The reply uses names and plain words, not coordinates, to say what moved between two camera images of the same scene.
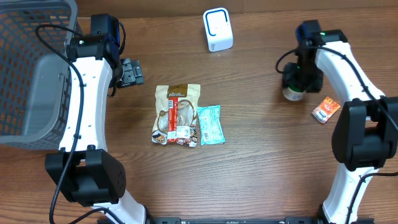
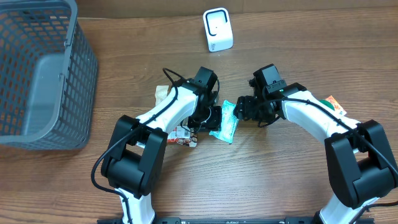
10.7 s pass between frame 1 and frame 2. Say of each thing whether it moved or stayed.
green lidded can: moved
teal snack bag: moved
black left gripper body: moved
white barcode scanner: stayed
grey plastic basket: stayed
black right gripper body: moved
